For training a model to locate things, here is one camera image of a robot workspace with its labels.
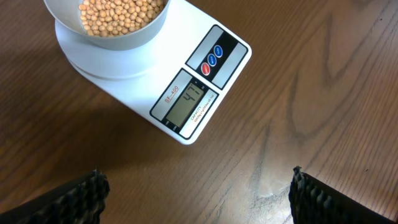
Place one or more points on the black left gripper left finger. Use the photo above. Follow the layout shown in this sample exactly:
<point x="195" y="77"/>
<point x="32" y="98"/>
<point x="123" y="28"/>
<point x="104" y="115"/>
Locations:
<point x="78" y="201"/>

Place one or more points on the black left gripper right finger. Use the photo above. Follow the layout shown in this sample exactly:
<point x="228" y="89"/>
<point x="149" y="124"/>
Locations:
<point x="312" y="201"/>

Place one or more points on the white digital kitchen scale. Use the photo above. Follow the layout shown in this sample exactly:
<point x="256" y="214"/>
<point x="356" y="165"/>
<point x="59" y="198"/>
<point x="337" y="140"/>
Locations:
<point x="177" y="79"/>

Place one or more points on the white round bowl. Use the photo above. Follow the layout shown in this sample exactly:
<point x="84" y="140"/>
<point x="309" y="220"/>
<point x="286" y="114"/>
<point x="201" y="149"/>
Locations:
<point x="65" y="12"/>

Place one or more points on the pile of soybeans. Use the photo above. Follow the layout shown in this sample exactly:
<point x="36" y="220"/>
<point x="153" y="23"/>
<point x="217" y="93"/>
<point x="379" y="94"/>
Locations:
<point x="110" y="18"/>

